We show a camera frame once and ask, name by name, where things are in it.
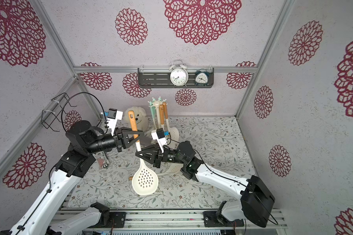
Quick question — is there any white alarm clock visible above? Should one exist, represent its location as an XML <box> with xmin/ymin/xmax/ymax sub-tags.
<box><xmin>169</xmin><ymin>60</ymin><xmax>189</xmax><ymax>86</ymax></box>

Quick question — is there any white plush dog toy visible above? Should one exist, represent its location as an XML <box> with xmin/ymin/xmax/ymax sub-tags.
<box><xmin>123</xmin><ymin>107</ymin><xmax>148</xmax><ymax>132</ymax></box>

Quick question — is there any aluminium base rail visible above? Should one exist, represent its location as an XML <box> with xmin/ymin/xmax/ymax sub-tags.
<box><xmin>41</xmin><ymin>208</ymin><xmax>289</xmax><ymax>235</ymax></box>

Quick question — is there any cream skimmer brown handle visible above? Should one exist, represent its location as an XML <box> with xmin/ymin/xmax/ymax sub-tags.
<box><xmin>128</xmin><ymin>110</ymin><xmax>159</xmax><ymax>195</ymax></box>

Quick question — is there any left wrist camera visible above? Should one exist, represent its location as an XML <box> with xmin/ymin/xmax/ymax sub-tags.
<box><xmin>101</xmin><ymin>108</ymin><xmax>123</xmax><ymax>136</ymax></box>

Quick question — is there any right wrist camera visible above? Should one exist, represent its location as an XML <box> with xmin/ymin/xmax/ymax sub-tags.
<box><xmin>151</xmin><ymin>128</ymin><xmax>170</xmax><ymax>153</ymax></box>

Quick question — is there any cream skimmer orange handle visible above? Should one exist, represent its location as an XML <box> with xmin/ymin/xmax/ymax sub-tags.
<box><xmin>159</xmin><ymin>104</ymin><xmax>164</xmax><ymax>129</ymax></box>

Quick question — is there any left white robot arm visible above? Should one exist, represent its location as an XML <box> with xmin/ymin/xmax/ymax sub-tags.
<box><xmin>0</xmin><ymin>120</ymin><xmax>144</xmax><ymax>235</ymax></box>

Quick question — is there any cream skimmer tan handle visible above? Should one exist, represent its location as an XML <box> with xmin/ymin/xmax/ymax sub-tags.
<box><xmin>128</xmin><ymin>164</ymin><xmax>182</xmax><ymax>181</ymax></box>

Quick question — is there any cream skimmer wooden handle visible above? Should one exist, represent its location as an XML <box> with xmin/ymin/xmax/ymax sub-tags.
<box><xmin>162</xmin><ymin>101</ymin><xmax>179</xmax><ymax>144</ymax></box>

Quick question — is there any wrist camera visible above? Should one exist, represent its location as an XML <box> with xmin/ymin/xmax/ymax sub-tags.
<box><xmin>151</xmin><ymin>128</ymin><xmax>170</xmax><ymax>153</ymax></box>
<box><xmin>101</xmin><ymin>108</ymin><xmax>123</xmax><ymax>136</ymax></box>

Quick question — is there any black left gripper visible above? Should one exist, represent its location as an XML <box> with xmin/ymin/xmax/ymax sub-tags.
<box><xmin>85</xmin><ymin>127</ymin><xmax>144</xmax><ymax>155</ymax></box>

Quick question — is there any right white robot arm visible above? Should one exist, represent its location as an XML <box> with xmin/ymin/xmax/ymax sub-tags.
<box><xmin>135</xmin><ymin>141</ymin><xmax>278</xmax><ymax>228</ymax></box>

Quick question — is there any teal alarm clock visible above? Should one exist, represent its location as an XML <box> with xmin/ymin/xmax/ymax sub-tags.
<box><xmin>195</xmin><ymin>70</ymin><xmax>209</xmax><ymax>86</ymax></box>

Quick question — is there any cream utensil rack stand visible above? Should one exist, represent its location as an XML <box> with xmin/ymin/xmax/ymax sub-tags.
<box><xmin>147</xmin><ymin>98</ymin><xmax>180</xmax><ymax>174</ymax></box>

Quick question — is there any grey wall shelf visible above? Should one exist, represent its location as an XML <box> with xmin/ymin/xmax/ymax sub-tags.
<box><xmin>138</xmin><ymin>68</ymin><xmax>214</xmax><ymax>89</ymax></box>

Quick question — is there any flag print rolled pouch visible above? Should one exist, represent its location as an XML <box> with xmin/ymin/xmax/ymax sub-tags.
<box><xmin>95</xmin><ymin>151</ymin><xmax>109</xmax><ymax>168</ymax></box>

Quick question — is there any black wire wall rack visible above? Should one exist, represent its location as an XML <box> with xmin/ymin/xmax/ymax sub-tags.
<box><xmin>40</xmin><ymin>92</ymin><xmax>76</xmax><ymax>132</ymax></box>

